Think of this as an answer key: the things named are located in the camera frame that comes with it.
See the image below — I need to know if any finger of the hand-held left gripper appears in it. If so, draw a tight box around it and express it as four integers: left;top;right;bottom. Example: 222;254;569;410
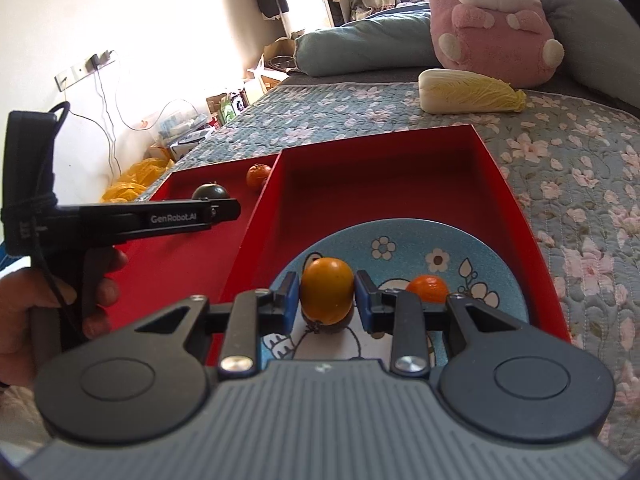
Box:
209;198;241;223

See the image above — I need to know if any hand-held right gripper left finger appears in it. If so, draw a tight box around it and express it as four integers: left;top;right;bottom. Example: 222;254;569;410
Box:
134;271;302;380

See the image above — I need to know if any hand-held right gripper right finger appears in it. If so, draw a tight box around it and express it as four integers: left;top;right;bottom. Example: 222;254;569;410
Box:
354;270;531;377

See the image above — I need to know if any yellow-orange persimmon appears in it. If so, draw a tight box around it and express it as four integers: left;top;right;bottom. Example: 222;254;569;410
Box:
299;256;355;325

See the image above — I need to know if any blue cartoon print plate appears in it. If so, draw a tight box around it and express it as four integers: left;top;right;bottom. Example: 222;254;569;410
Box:
257;218;531;368

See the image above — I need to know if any person's left hand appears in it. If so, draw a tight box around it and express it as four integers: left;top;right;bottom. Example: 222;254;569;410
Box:
0;249;129;390

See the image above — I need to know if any dark green round fruit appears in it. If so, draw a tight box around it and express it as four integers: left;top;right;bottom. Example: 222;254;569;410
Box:
192;182;231;203

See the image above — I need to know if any orange-red tomato in lid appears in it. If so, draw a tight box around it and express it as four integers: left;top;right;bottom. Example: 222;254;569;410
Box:
246;163;273;192

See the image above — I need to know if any yellow plastic bag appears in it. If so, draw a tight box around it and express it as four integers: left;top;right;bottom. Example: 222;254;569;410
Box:
101;157;175;204

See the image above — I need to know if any large orange tangerine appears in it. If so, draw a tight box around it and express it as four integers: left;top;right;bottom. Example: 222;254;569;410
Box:
405;274;450;305

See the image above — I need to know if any shallow red cardboard box lid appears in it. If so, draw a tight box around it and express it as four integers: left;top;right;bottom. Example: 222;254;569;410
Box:
102;154;282;333

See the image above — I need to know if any clear plastic storage box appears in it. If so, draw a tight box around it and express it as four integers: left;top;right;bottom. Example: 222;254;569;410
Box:
158;99;212;137

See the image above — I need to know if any deep red cardboard box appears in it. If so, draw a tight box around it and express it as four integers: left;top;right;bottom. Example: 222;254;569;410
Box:
207;124;572;367

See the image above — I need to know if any brown cardboard box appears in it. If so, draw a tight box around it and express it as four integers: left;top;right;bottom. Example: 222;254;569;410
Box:
261;39;300;81

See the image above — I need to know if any blue-grey pillow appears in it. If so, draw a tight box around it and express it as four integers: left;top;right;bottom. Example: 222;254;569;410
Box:
294;2;437;79

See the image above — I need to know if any napa cabbage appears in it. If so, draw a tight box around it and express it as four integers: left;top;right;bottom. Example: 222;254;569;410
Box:
418;68;528;114

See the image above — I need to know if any pink plush bunny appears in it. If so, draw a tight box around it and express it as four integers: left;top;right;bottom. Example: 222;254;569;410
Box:
428;0;565;90

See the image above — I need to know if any grey-blue pillow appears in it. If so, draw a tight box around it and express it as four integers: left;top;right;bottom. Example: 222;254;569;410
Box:
522;0;640;109

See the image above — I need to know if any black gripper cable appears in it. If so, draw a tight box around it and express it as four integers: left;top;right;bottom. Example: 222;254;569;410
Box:
0;101;72;321

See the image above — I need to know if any white charging cable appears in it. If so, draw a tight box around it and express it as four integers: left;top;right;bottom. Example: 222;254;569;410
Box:
70;62;161;196

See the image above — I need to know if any white wall socket strip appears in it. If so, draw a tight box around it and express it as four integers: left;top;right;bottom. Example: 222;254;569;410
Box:
54;51;120;92

